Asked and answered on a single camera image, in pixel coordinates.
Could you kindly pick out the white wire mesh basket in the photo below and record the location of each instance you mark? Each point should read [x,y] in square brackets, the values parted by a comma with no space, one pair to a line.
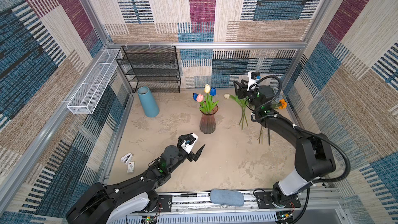
[89,93]

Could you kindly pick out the black wire shelf rack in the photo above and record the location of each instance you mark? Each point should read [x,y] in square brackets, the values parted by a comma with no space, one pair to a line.
[155,67]

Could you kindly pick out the red ribbed glass vase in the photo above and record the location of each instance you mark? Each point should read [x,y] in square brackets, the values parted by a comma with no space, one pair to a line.
[208,122]

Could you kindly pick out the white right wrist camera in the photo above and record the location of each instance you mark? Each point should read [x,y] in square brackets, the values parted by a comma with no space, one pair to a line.
[253,77]

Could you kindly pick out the small white paper tags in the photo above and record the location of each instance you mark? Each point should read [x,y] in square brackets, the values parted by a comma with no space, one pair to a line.
[127,160]

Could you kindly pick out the blue-grey oval pad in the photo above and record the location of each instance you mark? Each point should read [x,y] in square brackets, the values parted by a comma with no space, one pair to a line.
[227,197]

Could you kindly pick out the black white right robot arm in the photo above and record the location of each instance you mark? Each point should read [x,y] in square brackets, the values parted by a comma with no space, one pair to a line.
[317,159]

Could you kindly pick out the orange artificial flower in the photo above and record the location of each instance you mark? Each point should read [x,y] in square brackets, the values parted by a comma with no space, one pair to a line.
[282,104]

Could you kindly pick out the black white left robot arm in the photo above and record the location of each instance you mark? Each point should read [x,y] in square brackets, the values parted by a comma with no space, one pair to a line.
[100,204]

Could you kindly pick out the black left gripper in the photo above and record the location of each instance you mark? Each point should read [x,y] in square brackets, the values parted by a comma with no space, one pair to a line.
[191,156]

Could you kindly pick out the pink artificial tulip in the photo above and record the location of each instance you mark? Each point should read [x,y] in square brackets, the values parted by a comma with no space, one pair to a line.
[204,104]

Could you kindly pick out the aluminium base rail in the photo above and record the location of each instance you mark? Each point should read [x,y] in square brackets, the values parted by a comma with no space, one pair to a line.
[197,208]

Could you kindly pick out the teal cylindrical vase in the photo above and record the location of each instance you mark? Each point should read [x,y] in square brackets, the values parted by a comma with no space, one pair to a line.
[148,102]

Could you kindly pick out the blue-grey artificial rose bunch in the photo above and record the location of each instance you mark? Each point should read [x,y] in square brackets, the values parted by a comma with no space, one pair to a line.
[265,105]

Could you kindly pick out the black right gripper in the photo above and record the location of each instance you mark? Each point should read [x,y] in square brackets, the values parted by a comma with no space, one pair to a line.
[242,89]

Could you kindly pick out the yellow artificial tulip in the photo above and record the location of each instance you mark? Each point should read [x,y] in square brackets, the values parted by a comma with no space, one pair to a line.
[207,99]

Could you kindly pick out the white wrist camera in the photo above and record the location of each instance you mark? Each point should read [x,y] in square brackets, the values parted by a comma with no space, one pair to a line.
[187,142]
[253,77]

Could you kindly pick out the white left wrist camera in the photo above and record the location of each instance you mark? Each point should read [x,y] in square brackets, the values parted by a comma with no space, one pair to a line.
[187,142]

